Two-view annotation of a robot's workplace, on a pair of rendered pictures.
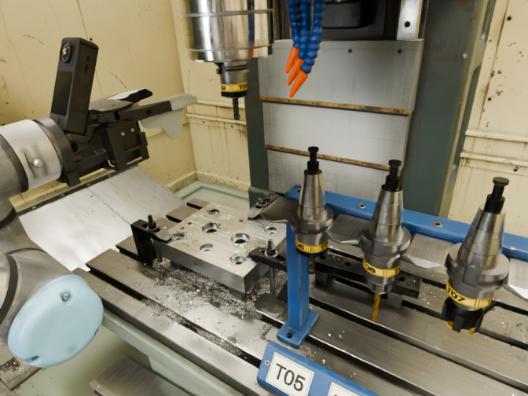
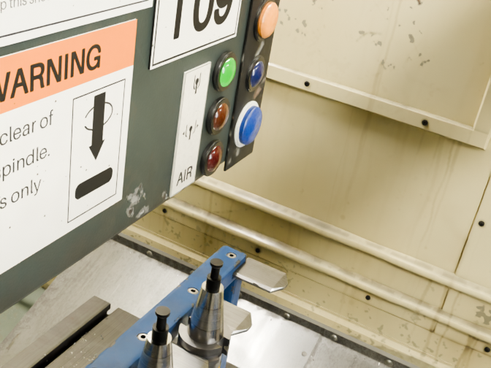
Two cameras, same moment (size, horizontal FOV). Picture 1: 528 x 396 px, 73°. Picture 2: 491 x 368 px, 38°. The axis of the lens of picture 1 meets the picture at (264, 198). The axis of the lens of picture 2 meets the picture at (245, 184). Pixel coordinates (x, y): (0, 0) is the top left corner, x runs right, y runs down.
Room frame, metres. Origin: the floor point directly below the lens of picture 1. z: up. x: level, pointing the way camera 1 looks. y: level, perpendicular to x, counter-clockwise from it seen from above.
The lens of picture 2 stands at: (0.46, 0.40, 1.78)
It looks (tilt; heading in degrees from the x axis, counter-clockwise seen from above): 28 degrees down; 258
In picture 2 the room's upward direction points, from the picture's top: 10 degrees clockwise
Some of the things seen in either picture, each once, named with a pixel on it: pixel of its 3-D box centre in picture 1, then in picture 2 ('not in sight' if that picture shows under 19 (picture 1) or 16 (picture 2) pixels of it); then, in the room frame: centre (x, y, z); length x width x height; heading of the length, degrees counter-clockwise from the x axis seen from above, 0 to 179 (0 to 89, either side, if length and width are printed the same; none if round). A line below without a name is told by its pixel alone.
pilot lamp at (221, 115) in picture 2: not in sight; (219, 116); (0.39, -0.04, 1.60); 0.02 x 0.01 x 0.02; 55
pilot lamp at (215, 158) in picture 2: not in sight; (212, 158); (0.39, -0.04, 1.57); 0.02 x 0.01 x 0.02; 55
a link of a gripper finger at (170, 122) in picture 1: (172, 118); not in sight; (0.52, 0.13, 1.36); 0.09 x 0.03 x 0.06; 119
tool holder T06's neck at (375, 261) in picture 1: (382, 256); not in sight; (0.40, -0.16, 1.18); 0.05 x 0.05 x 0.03
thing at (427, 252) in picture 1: (427, 252); (179, 365); (0.37, -0.21, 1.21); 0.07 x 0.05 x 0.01; 145
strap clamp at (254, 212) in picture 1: (263, 214); not in sight; (0.89, 0.00, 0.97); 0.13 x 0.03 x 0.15; 145
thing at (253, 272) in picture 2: not in sight; (263, 276); (0.24, -0.39, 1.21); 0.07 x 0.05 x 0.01; 145
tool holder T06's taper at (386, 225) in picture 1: (388, 210); (155, 361); (0.40, -0.16, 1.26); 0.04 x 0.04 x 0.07
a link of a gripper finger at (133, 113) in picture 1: (138, 111); not in sight; (0.49, 0.16, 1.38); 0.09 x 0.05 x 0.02; 119
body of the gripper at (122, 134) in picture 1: (93, 137); not in sight; (0.46, 0.22, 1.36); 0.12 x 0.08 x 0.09; 143
